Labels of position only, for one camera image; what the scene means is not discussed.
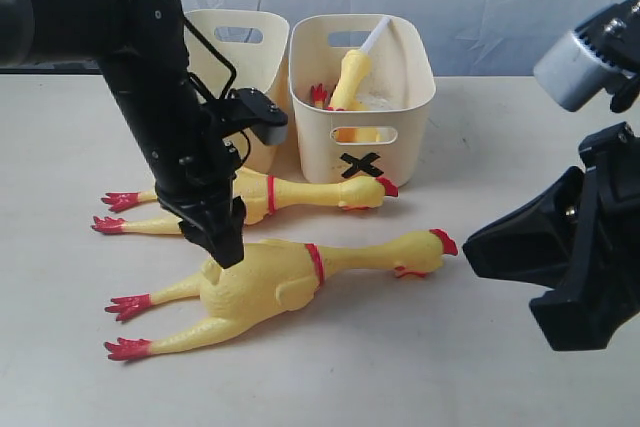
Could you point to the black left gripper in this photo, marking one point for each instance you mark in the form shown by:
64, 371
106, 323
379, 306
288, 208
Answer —
195, 167

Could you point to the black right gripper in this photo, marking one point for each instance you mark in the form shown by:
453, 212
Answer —
580, 239

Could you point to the yellow rubber chicken red collar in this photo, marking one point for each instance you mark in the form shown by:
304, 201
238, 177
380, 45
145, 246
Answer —
264, 195

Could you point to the large yellow rubber chicken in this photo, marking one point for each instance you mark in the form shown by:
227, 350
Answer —
275, 277

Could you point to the broken chicken head with squeaker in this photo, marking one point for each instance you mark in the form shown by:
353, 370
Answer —
355, 66

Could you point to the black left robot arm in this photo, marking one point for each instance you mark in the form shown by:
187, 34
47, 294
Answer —
138, 46

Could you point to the cream bin black X mark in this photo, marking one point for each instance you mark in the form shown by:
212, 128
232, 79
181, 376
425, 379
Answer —
386, 137

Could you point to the cream bin black O mark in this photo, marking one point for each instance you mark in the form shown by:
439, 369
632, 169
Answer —
256, 43

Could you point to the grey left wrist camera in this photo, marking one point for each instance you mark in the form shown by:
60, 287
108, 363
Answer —
251, 109

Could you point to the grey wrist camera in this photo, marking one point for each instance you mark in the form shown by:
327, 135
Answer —
251, 109
601, 53

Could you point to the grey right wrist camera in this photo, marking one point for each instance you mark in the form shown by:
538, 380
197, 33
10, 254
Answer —
601, 53

